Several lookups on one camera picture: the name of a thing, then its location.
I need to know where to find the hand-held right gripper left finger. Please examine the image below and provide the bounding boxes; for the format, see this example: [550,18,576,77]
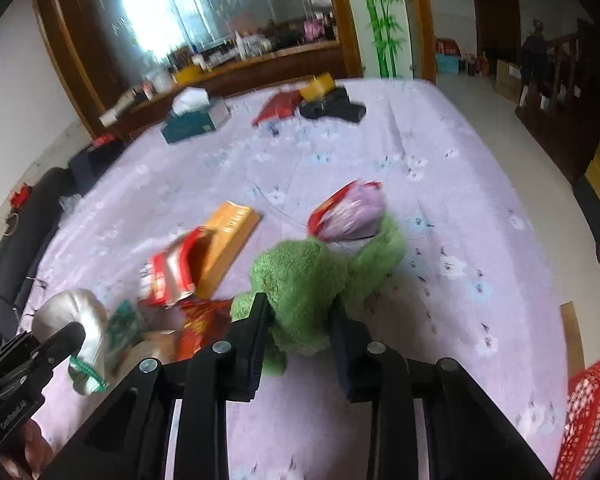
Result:
[40,292,274,480]

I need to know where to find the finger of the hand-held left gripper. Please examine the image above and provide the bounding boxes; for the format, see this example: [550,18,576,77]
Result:
[30,322,87,368]

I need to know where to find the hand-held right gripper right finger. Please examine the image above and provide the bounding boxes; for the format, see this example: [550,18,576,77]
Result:
[330,304,554,480]

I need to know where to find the silver foil bag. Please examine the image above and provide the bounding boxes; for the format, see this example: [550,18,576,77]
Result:
[31,289,112,397]

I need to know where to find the green plush toy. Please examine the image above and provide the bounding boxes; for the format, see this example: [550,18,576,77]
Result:
[230,210,409,377]

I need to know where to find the red mesh basket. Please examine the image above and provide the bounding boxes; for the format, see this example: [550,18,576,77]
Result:
[552,335,600,480]

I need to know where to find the person's left hand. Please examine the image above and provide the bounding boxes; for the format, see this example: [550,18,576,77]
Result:
[0,417,56,480]

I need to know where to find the red patterned packet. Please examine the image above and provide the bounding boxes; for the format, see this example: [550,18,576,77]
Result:
[175,297,236,363]

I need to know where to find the green printed packet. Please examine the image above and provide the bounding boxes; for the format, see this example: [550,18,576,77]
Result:
[102,300,143,376]

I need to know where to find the black sofa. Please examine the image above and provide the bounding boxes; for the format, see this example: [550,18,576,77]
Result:
[0,167,88,361]

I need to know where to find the brown crumpled wrapper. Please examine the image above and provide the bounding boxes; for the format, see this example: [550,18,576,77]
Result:
[122,330,178,376]

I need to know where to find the orange flat box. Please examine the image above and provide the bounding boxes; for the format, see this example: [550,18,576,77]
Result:
[192,201,263,301]

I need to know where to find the red and white snack bag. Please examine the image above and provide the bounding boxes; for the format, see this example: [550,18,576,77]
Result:
[139,227,216,307]

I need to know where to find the red and purple snack bag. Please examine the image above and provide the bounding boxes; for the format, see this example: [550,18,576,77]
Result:
[307,180,387,241]

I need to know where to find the dark cloth bag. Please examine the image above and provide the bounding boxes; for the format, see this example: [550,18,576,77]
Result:
[69,137,128,193]

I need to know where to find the brown cardboard piece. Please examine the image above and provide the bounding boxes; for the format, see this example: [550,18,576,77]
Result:
[560,301,586,381]

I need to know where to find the teal tissue box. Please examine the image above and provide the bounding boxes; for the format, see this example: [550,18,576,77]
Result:
[160,87,232,145]

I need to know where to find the dark red flat packet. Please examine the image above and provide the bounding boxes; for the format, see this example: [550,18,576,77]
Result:
[251,91,303,127]

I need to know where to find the black pouch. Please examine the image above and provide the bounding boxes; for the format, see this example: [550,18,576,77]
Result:
[299,87,367,123]

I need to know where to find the yellow box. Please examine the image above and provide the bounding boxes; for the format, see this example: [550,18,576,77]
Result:
[299,74,338,102]

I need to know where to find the blue storage box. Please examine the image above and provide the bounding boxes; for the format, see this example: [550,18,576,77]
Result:
[436,52,463,75]

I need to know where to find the cardboard box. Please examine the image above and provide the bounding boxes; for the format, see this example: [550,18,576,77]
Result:
[495,59,523,103]

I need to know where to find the wooden staircase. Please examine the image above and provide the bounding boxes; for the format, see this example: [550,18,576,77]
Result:
[515,20,600,186]

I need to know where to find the wooden framed mirror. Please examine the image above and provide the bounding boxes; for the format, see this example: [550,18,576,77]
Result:
[32,0,436,136]

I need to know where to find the dark wooden door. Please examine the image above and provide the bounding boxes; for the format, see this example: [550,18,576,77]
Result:
[467,0,523,66]

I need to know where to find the green bamboo wall sticker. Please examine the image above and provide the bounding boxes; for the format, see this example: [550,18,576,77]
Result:
[355,0,406,78]

